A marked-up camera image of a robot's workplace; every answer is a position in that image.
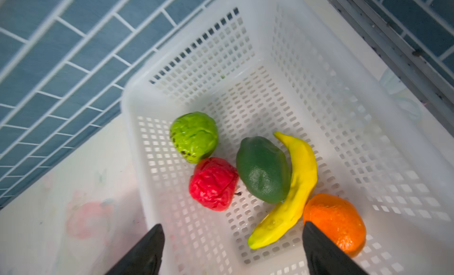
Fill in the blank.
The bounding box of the light green bumpy fruit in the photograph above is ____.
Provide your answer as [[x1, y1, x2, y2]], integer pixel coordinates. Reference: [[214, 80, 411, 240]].
[[170, 112, 219, 164]]

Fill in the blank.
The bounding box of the dark green lime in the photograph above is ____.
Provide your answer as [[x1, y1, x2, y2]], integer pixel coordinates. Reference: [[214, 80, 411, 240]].
[[236, 136, 291, 204]]

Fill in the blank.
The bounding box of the orange tangerine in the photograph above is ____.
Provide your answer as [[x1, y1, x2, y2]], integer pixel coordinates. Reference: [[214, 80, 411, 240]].
[[303, 193, 367, 257]]

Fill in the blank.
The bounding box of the red apple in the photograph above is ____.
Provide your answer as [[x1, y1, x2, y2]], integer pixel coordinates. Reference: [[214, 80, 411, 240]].
[[189, 157, 239, 212]]

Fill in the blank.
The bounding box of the yellow banana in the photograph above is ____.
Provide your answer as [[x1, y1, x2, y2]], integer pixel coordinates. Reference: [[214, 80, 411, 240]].
[[248, 132, 318, 250]]

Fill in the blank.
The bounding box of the white perforated plastic basket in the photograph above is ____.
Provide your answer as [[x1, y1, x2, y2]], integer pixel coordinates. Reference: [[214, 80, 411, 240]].
[[121, 0, 454, 275]]

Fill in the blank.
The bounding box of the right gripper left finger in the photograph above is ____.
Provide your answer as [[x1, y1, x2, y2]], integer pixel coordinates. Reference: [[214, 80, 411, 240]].
[[106, 224, 165, 275]]

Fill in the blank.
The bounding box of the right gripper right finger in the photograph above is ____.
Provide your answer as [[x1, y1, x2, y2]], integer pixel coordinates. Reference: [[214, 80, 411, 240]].
[[302, 221, 367, 275]]

